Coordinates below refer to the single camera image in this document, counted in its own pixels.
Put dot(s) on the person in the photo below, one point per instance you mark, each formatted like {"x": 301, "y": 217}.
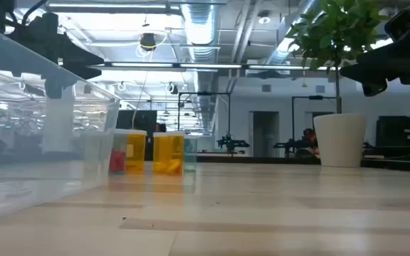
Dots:
{"x": 309, "y": 137}

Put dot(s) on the large amber pill bottle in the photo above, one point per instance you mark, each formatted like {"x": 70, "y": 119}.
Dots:
{"x": 137, "y": 153}

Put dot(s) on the black background monitor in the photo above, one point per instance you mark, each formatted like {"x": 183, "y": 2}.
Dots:
{"x": 137, "y": 121}

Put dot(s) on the silver ventilation duct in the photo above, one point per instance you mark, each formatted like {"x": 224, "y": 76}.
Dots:
{"x": 199, "y": 28}

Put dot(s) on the white plant pot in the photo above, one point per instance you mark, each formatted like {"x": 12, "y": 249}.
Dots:
{"x": 340, "y": 140}

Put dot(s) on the black background gantry frame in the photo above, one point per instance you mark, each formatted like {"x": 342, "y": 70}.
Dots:
{"x": 293, "y": 121}
{"x": 205, "y": 93}

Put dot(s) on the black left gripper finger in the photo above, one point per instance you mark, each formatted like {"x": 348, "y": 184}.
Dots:
{"x": 80, "y": 57}
{"x": 87, "y": 73}

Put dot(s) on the clear plastic bin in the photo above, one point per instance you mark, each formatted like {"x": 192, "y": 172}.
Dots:
{"x": 30, "y": 185}

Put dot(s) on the black background robot arm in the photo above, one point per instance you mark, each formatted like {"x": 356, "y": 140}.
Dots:
{"x": 230, "y": 143}
{"x": 290, "y": 144}

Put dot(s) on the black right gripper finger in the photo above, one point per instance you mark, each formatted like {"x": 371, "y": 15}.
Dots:
{"x": 358, "y": 71}
{"x": 374, "y": 89}

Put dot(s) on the small amber pill bottle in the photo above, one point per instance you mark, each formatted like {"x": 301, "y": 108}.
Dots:
{"x": 177, "y": 154}
{"x": 161, "y": 154}

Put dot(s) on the black ceiling-mounted camera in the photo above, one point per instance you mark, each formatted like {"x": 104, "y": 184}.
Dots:
{"x": 148, "y": 41}

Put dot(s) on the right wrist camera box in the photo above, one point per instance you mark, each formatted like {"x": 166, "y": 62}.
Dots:
{"x": 402, "y": 23}

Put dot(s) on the black background cabinet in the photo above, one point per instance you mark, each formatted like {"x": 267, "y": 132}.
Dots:
{"x": 402, "y": 135}

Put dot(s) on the green leafy potted plant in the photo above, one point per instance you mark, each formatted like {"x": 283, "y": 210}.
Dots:
{"x": 333, "y": 32}

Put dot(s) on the teal pill bottle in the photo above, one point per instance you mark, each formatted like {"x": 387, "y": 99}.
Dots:
{"x": 190, "y": 156}

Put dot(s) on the long LED light bar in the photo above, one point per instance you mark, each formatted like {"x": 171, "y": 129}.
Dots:
{"x": 208, "y": 66}

